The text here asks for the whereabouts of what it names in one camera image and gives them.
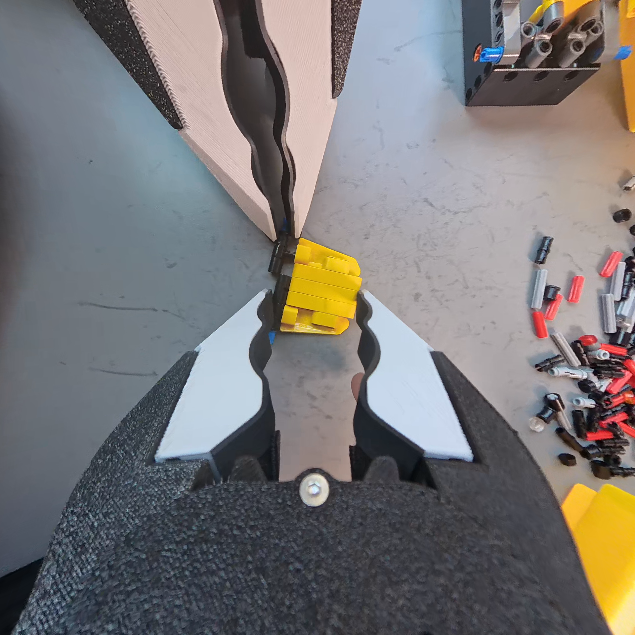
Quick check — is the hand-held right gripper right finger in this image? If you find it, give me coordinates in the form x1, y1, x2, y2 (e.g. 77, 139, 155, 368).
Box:
350, 289, 474, 482

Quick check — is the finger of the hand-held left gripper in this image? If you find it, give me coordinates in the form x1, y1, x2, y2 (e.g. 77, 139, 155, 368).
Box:
242, 0, 339, 239
126, 0, 287, 243

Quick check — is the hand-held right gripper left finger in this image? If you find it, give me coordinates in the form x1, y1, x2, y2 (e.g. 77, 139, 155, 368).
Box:
154, 288, 279, 482

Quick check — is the yellow lego panel assembly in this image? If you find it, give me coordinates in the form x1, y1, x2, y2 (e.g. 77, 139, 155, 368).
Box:
270, 237, 363, 345

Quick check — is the black lego connector blue pin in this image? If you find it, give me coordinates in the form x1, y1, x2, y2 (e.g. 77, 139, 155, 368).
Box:
268, 218, 299, 274

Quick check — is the pile of lego pins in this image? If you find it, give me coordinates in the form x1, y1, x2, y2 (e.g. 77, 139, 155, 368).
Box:
527, 174, 635, 481

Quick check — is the black perforated base block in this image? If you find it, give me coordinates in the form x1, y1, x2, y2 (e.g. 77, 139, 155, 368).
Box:
464, 0, 618, 107

